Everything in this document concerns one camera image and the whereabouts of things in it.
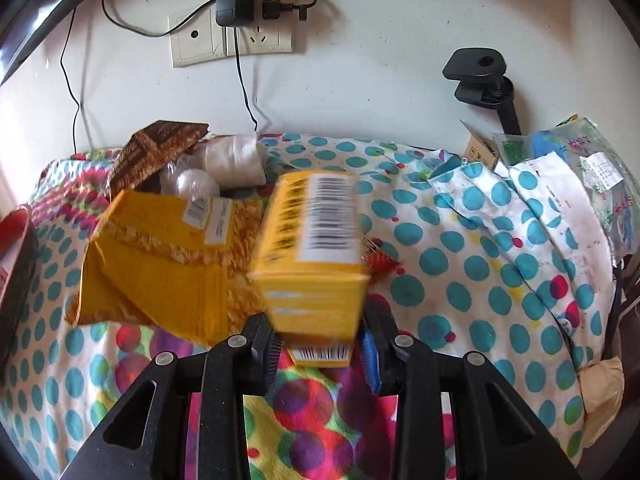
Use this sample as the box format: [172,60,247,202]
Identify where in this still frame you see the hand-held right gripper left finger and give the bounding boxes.
[60,312,284,480]

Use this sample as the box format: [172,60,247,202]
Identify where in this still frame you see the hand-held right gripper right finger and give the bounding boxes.
[362,300,583,480]

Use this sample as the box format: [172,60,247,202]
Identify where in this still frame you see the yellow cardboard box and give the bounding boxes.
[248,171,371,347]

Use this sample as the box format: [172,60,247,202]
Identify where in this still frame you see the white towel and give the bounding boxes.
[201,134,267,189]

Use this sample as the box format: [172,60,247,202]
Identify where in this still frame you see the small yellow barcode box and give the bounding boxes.
[287,342,352,367]

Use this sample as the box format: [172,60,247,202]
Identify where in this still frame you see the small orange-red scrap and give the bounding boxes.
[367,250,402,275]

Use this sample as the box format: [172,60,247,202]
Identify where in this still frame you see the colourful polka-dot cloth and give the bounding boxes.
[0,132,622,480]

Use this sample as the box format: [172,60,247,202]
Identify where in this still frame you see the yellow padded envelope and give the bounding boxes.
[65,189,267,352]

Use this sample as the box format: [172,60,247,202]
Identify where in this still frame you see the white ball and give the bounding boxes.
[170,168,222,199]

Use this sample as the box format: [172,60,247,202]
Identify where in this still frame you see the beige cloth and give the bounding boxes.
[575,356,627,448]

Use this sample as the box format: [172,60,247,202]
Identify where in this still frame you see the small brown cardboard box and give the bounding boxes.
[462,134,502,170]

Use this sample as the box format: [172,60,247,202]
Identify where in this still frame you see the brown patterned packet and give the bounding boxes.
[107,120,209,197]

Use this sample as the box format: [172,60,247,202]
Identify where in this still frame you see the clear plastic bag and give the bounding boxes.
[491,116,640,263]

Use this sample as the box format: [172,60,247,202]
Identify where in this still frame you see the black clamp stand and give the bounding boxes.
[442,47,524,137]

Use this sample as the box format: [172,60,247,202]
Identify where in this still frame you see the dark glossy screen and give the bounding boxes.
[0,0,137,87]

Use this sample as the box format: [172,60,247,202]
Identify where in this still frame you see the thin black adapter cable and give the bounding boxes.
[234,25,259,134]

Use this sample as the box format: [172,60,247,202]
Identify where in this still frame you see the beige wall power socket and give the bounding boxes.
[224,7,294,57]

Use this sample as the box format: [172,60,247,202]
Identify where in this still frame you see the thin black hanging cable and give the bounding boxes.
[60,7,84,156]

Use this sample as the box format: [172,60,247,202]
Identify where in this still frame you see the beige wall plate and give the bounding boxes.
[168,9,227,69]

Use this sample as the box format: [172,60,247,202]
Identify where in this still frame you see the black plug with cable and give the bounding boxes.
[255,0,317,22]

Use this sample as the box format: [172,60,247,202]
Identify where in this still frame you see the looping black cable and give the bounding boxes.
[101,0,221,38]

